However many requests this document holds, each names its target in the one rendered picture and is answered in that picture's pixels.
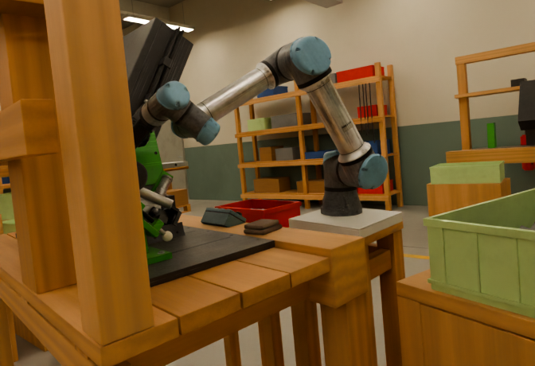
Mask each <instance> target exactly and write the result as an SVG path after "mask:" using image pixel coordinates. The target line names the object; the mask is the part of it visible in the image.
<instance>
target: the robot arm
mask: <svg viewBox="0 0 535 366"><path fill-rule="evenodd" d="M330 58H331V53H330V49H329V47H328V45H327V44H326V43H325V42H324V41H323V40H322V39H320V38H318V37H314V36H307V37H300V38H298V39H296V40H295V41H292V42H291V43H289V44H287V45H284V46H282V47H280V48H279V49H277V50H276V51H274V52H273V54H271V55H270V56H268V57H267V58H266V59H264V60H262V61H261V62H259V63H258V64H257V65H256V68H255V69H254V70H252V71H250V72H249V73H248V74H246V75H244V76H242V77H241V78H239V79H238V80H236V81H234V82H232V83H231V84H229V85H228V86H226V87H224V88H222V89H221V90H220V91H218V92H216V93H214V94H213V95H211V96H210V97H208V98H206V99H204V100H202V101H201V102H200V103H198V104H196V105H195V104H194V103H193V102H191V100H189V99H190V94H189V91H188V90H187V87H186V86H185V85H184V84H182V83H180V82H178V81H170V82H168V83H166V84H164V85H163V86H161V87H160V88H159V89H158V90H157V92H156V93H155V94H154V95H153V96H152V97H151V98H150V99H149V100H147V99H145V100H144V102H145V103H144V104H143V105H142V106H141V107H140V108H139V109H138V110H137V111H136V112H135V113H134V115H133V116H132V117H131V118H132V126H133V133H134V140H135V149H136V148H137V147H142V146H145V145H146V144H147V143H148V142H149V140H150V139H149V137H150V133H152V132H153V131H154V129H155V128H156V127H159V126H161V125H162V124H164V123H165V122H166V121H168V120H171V130H172V131H173V133H174V134H175V135H176V136H178V137H179V138H194V139H196V141H197V142H199V143H200V144H202V145H204V146H207V145H208V144H210V143H211V142H212V141H213V140H214V139H215V137H216V136H217V135H218V133H219V131H220V128H221V127H220V125H219V124H218V123H217V122H216V121H217V120H219V119H221V118H222V117H224V116H225V115H227V114H228V113H230V112H231V111H234V110H235V109H237V108H238V107H239V106H241V105H243V104H244V103H246V102H248V101H249V100H250V99H252V98H254V97H255V96H257V95H259V94H260V93H261V92H263V91H265V90H267V89H273V88H276V87H277V86H279V85H280V84H284V83H287V82H290V81H293V80H294V81H295V83H296V84H297V86H298V88H299V90H302V91H305V92H306V93H307V94H308V96H309V98H310V100H311V102H312V103H313V105H314V108H315V109H316V111H317V112H318V115H319V117H320V118H321V120H322V122H323V124H324V126H325V127H326V129H327V131H328V133H329V135H330V137H331V138H332V140H333V142H334V144H335V146H336V147H337V149H338V150H334V151H329V152H326V153H324V155H323V163H322V164H323V169H324V186H325V193H324V197H323V199H322V205H321V214H323V215H325V216H355V215H358V214H361V213H362V205H361V202H360V199H359V197H358V195H357V187H358V188H363V189H376V188H378V187H379V186H381V185H382V184H383V183H384V181H385V179H386V177H387V173H388V163H387V161H386V160H385V158H384V157H383V156H382V155H379V154H375V153H374V151H373V148H372V147H371V145H370V144H369V143H368V142H363V140H362V138H361V136H360V134H359V132H358V130H357V128H356V127H355V125H354V123H353V120H352V119H351V117H350V114H349V112H348V111H347V110H346V107H345V105H344V103H343V102H342V99H341V97H340V95H339V94H338V92H337V90H336V88H335V86H334V84H333V82H332V80H331V78H330V76H331V73H332V69H331V67H330V63H331V60H330Z"/></svg>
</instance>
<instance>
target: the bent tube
mask: <svg viewBox="0 0 535 366"><path fill-rule="evenodd" d="M139 192H140V197H141V198H143V199H146V200H148V201H151V202H153V203H155V204H158V205H160V206H162V207H164V208H168V209H170V208H171V207H172V204H173V202H174V201H173V200H171V199H169V198H167V197H164V196H162V195H160V194H157V193H155V192H152V191H150V190H149V189H145V188H142V189H140V190H139Z"/></svg>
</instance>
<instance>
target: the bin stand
mask: <svg viewBox="0 0 535 366"><path fill-rule="evenodd" d="M258 328H259V337H260V353H261V361H262V366H284V360H283V343H282V334H281V325H280V316H279V312H278V313H274V314H272V315H271V316H269V317H266V318H264V319H263V320H261V321H258ZM224 345H225V360H226V366H241V358H240V342H239V334H238V331H237V332H235V333H233V334H231V335H228V336H227V337H224Z"/></svg>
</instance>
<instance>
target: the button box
mask: <svg viewBox="0 0 535 366"><path fill-rule="evenodd" d="M201 222H202V223H203V224H209V225H215V226H221V227H226V228H228V227H232V226H235V225H238V224H244V223H245V222H246V218H244V217H242V215H240V214H238V213H236V212H234V211H233V210H232V209H224V208H223V209H221V208H211V207H210V208H206V210H205V213H204V215H203V217H202V219H201Z"/></svg>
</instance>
